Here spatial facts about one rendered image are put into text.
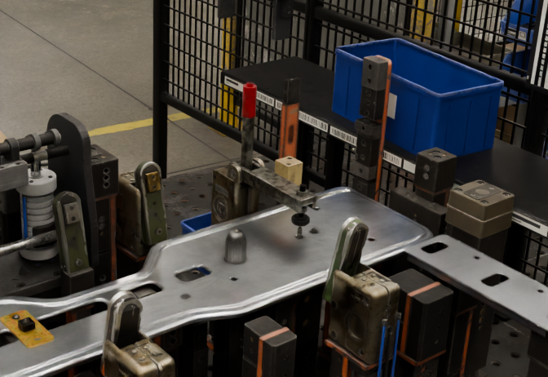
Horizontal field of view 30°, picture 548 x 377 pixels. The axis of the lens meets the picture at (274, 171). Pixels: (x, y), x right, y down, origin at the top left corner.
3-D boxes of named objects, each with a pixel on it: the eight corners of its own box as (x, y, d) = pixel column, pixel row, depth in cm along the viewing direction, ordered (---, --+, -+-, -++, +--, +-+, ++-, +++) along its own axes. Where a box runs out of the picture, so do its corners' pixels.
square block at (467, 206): (457, 396, 175) (485, 206, 160) (422, 373, 180) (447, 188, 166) (487, 379, 179) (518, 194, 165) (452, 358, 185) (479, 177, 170)
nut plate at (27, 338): (55, 339, 131) (55, 331, 130) (28, 349, 129) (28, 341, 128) (24, 311, 137) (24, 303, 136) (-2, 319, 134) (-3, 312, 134)
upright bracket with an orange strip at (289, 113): (272, 338, 188) (288, 80, 168) (267, 334, 189) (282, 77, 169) (285, 333, 190) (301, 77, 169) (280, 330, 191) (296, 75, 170)
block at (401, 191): (421, 365, 182) (440, 214, 170) (373, 334, 191) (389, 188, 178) (432, 360, 184) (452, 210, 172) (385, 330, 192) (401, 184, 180)
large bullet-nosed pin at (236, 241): (232, 275, 151) (234, 235, 149) (220, 266, 154) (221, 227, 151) (249, 269, 153) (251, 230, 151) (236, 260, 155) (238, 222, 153)
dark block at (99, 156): (95, 396, 169) (90, 164, 152) (74, 376, 174) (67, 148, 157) (121, 386, 172) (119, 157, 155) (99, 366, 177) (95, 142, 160)
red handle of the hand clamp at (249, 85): (240, 179, 166) (244, 87, 159) (232, 175, 167) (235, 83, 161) (260, 174, 168) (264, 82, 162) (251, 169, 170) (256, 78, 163)
